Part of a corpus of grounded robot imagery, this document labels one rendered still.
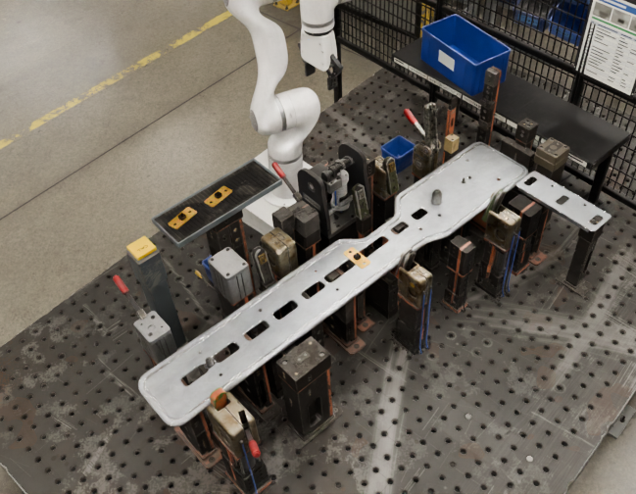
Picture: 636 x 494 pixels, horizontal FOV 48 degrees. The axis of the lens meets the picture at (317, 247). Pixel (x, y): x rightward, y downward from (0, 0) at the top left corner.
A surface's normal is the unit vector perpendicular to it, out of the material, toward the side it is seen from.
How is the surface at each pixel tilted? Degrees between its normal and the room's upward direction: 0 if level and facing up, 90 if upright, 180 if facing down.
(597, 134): 0
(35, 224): 0
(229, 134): 0
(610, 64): 90
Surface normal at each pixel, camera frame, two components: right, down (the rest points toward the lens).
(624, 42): -0.75, 0.52
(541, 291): -0.05, -0.67
